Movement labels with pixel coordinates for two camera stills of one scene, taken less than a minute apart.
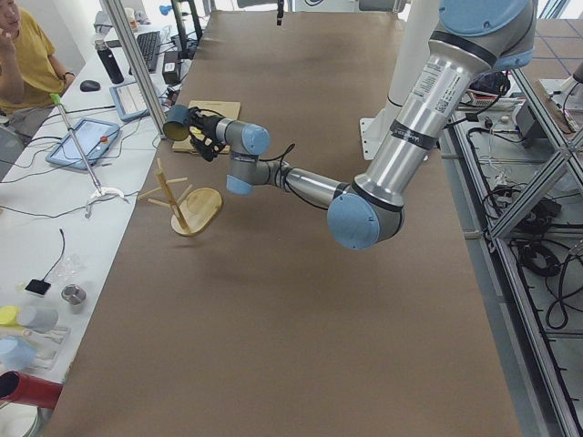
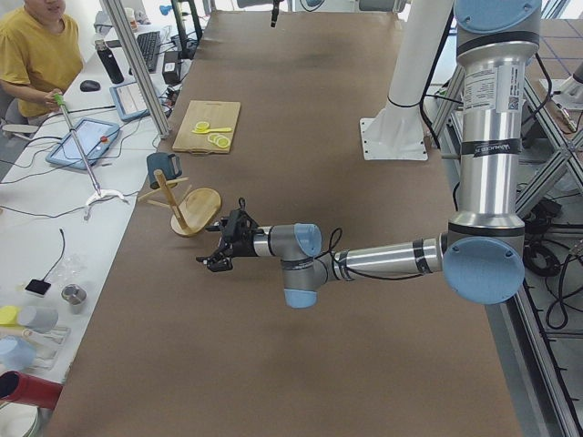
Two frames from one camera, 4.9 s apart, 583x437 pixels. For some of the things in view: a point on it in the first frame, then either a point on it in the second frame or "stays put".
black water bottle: x=109 y=62 stays put
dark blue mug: x=177 y=124 to x=170 y=165
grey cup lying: x=43 y=320 stays put
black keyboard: x=149 y=45 stays put
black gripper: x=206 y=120 to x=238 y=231
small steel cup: x=75 y=294 stays put
